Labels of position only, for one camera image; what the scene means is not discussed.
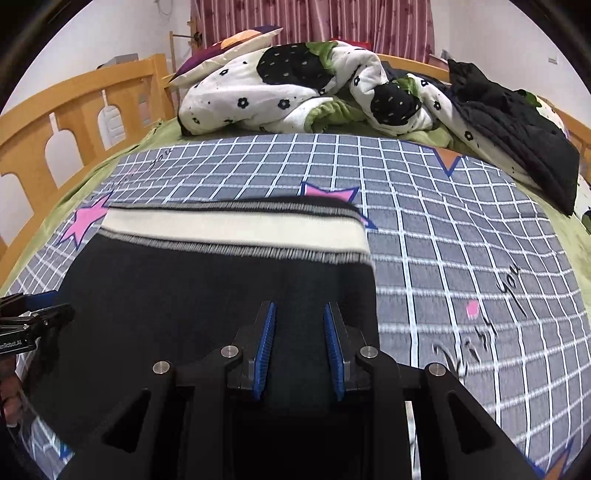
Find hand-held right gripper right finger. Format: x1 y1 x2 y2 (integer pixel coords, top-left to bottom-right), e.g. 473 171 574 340
323 302 539 480

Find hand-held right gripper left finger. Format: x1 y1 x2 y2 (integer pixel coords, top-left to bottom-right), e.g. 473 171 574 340
58 301 278 480

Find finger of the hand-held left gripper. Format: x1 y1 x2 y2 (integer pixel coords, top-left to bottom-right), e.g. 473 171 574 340
28 303 75 334
18 290 60 312

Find black pants with cream stripe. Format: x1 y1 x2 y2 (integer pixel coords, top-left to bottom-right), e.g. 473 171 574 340
23 196 382 462

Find person's left hand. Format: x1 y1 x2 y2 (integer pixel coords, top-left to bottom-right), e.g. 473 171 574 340
0 357 26 418

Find grey checked sheet with stars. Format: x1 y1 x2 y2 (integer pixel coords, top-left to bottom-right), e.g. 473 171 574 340
0 131 591 480

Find white floral quilt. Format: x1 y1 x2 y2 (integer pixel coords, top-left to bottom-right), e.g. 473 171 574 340
178 41 571 185

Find grey storage box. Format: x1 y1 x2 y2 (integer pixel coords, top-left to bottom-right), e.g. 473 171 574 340
96 53 139 69

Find wooden rack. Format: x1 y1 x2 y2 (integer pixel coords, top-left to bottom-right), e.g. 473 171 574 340
168 18 204 75

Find black padded jacket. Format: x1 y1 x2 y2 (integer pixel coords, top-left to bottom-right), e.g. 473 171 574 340
383 58 580 217

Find purple patterned pillow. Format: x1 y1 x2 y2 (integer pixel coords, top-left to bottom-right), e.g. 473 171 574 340
167 25 283 88

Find white floral pillow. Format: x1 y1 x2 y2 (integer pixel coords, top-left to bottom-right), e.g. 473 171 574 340
574 159 591 197

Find maroon striped curtain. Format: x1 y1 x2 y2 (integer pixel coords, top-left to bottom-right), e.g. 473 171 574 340
191 0 435 63

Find wooden bed frame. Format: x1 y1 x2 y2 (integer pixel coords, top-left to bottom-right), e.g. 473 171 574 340
0 53 591 264

